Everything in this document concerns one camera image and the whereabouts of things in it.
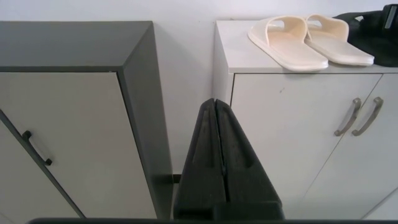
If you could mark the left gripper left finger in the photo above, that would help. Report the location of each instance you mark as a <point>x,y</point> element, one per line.
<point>203,174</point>

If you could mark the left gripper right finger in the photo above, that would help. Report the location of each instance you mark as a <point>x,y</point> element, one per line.
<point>245,177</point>

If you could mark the white cabinet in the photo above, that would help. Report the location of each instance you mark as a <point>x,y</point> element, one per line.
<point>239,49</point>

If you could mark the beige slipper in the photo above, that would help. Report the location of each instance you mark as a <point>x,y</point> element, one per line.
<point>289,46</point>
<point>339,46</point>

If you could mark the dark grey cabinet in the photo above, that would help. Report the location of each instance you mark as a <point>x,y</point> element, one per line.
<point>71,43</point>

